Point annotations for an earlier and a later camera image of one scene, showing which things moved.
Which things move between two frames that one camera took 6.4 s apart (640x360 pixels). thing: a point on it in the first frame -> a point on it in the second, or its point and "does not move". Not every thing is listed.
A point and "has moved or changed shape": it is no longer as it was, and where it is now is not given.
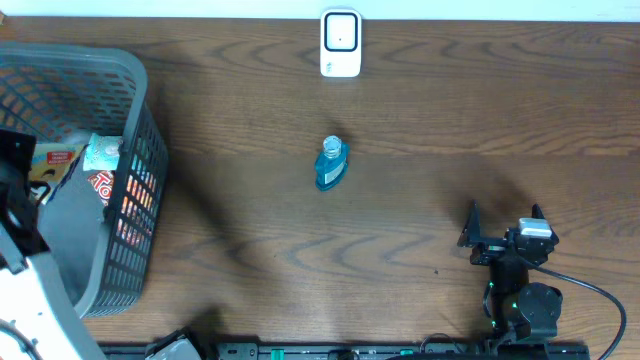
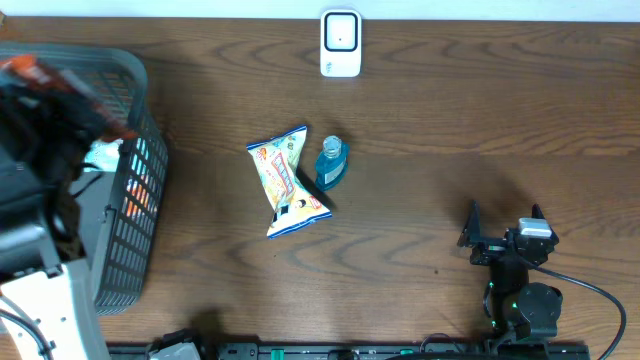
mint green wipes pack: x=103 y=153 does not move
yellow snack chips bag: x=51 y=163 has moved or changed shape
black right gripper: x=471 y=236 does not move
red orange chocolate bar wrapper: x=102 y=182 -> x=65 y=91
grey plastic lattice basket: x=106 y=255 does not move
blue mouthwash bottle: x=331 y=165 does not move
